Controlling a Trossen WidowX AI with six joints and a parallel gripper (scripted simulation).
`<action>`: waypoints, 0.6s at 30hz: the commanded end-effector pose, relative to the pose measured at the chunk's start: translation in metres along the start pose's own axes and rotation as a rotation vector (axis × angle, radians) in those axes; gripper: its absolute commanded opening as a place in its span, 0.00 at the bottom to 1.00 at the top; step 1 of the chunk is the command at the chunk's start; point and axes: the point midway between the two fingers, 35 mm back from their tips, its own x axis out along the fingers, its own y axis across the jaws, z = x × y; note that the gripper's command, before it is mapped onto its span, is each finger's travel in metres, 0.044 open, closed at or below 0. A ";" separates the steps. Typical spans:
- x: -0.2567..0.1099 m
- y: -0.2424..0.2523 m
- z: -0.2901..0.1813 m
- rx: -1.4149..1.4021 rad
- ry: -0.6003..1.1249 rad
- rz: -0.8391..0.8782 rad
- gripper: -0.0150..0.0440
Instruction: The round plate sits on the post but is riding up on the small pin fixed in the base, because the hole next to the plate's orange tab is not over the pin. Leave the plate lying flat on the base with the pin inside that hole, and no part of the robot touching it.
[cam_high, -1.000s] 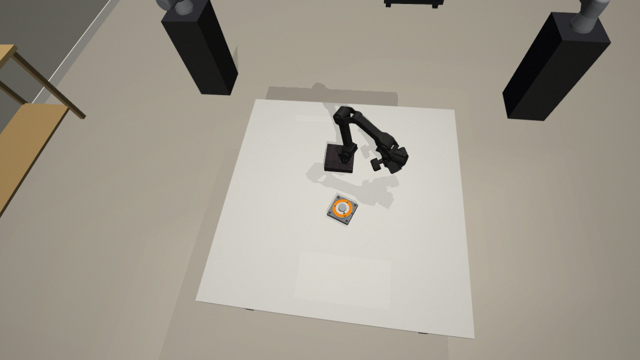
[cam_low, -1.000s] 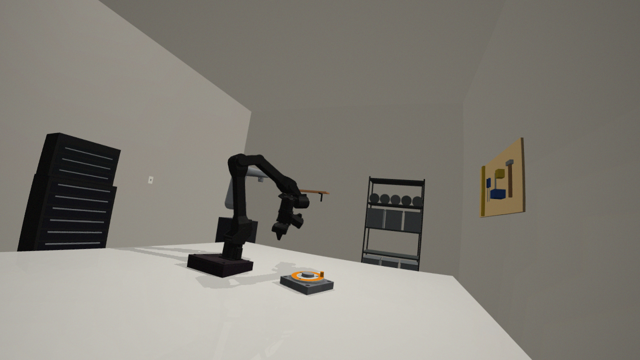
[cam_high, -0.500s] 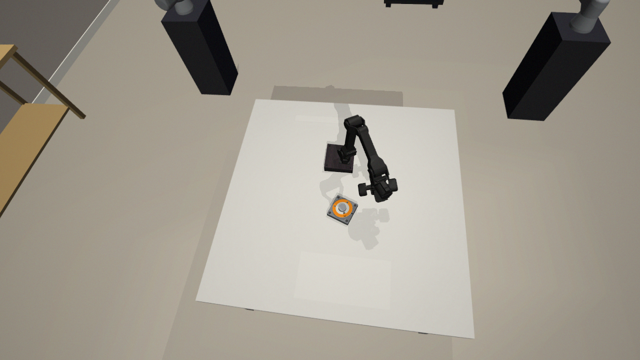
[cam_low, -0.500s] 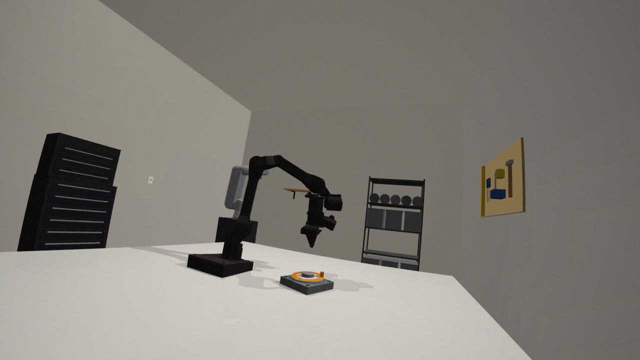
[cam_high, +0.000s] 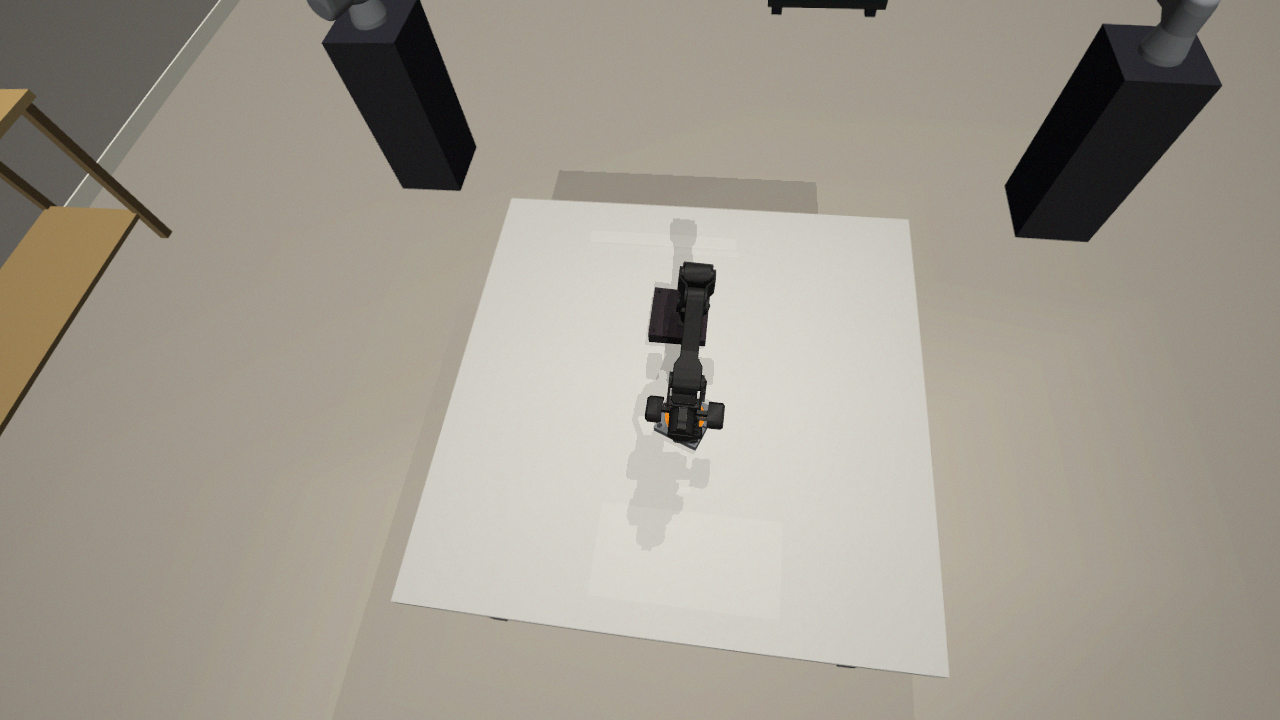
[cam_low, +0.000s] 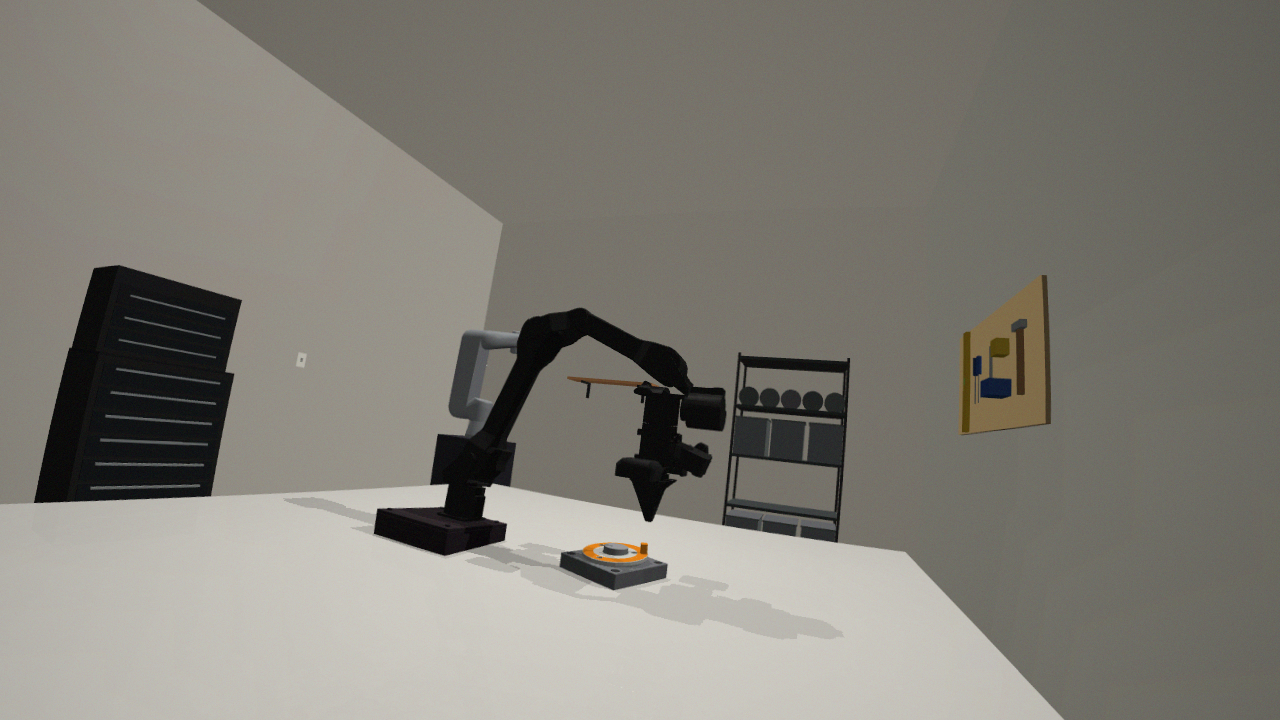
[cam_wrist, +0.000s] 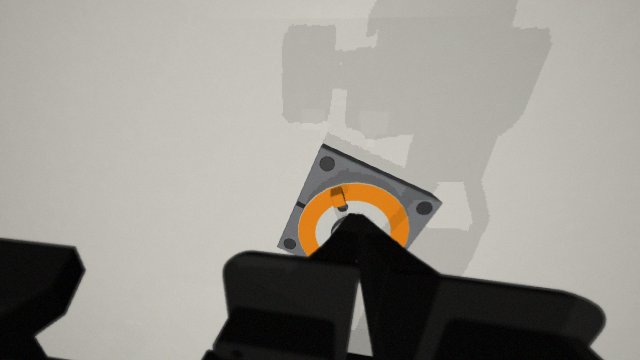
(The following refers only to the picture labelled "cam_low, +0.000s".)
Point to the orange round plate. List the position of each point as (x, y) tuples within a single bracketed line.
[(635, 556)]

